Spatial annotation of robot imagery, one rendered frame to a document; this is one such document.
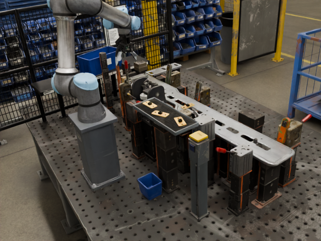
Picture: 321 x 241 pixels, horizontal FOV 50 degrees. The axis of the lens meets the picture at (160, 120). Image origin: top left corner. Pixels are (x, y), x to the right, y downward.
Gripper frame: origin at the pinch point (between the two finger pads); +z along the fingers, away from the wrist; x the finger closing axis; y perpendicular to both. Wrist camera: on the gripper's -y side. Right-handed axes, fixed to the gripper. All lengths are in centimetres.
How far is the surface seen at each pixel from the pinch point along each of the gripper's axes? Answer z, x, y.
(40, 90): 17, -49, -36
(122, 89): 16.6, -5.8, 1.7
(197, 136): 4, -20, 96
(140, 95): 9.2, -10.5, 33.2
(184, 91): 23.5, 31.5, 21.5
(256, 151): 20, 8, 105
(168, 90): 19.4, 19.7, 19.4
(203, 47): 68, 201, -152
